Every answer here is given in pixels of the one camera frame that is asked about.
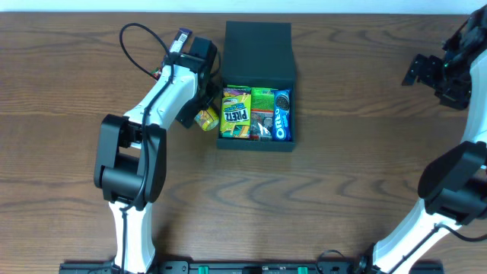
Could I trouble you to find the blue Oreo cookie pack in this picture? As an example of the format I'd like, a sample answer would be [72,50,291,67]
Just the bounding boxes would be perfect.
[272,89,291,142]

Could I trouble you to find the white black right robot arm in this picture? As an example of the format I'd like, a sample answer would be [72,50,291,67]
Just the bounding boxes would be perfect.
[361,28,486,273]

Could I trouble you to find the dark blue chocolate bar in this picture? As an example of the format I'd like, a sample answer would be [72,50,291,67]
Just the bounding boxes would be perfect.
[169,27,193,53]

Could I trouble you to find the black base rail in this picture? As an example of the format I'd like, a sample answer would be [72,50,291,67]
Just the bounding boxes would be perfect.
[59,260,445,274]

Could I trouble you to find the red KitKat Milo bar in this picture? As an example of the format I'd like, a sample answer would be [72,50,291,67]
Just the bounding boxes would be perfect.
[151,67,162,81]

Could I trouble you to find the green gummy candy bag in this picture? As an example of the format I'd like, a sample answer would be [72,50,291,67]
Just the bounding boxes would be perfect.
[226,86,274,141]

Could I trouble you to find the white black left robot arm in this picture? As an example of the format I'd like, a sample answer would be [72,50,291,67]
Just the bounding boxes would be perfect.
[94,53,216,273]

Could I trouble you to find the yellow Pretz snack box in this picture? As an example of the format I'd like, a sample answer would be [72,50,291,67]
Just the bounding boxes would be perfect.
[220,87,251,139]

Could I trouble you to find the dark green box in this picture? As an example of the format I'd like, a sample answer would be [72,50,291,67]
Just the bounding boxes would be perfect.
[217,21,297,152]

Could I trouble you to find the yellow Mentos bottle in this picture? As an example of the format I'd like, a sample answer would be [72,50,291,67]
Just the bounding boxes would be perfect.
[195,107,219,132]

